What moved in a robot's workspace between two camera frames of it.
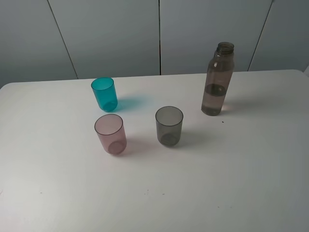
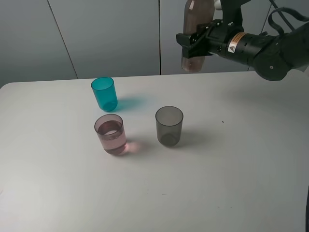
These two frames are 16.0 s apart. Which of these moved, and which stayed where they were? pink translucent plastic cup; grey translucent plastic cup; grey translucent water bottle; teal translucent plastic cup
Moved: grey translucent water bottle
Stayed: teal translucent plastic cup; pink translucent plastic cup; grey translucent plastic cup
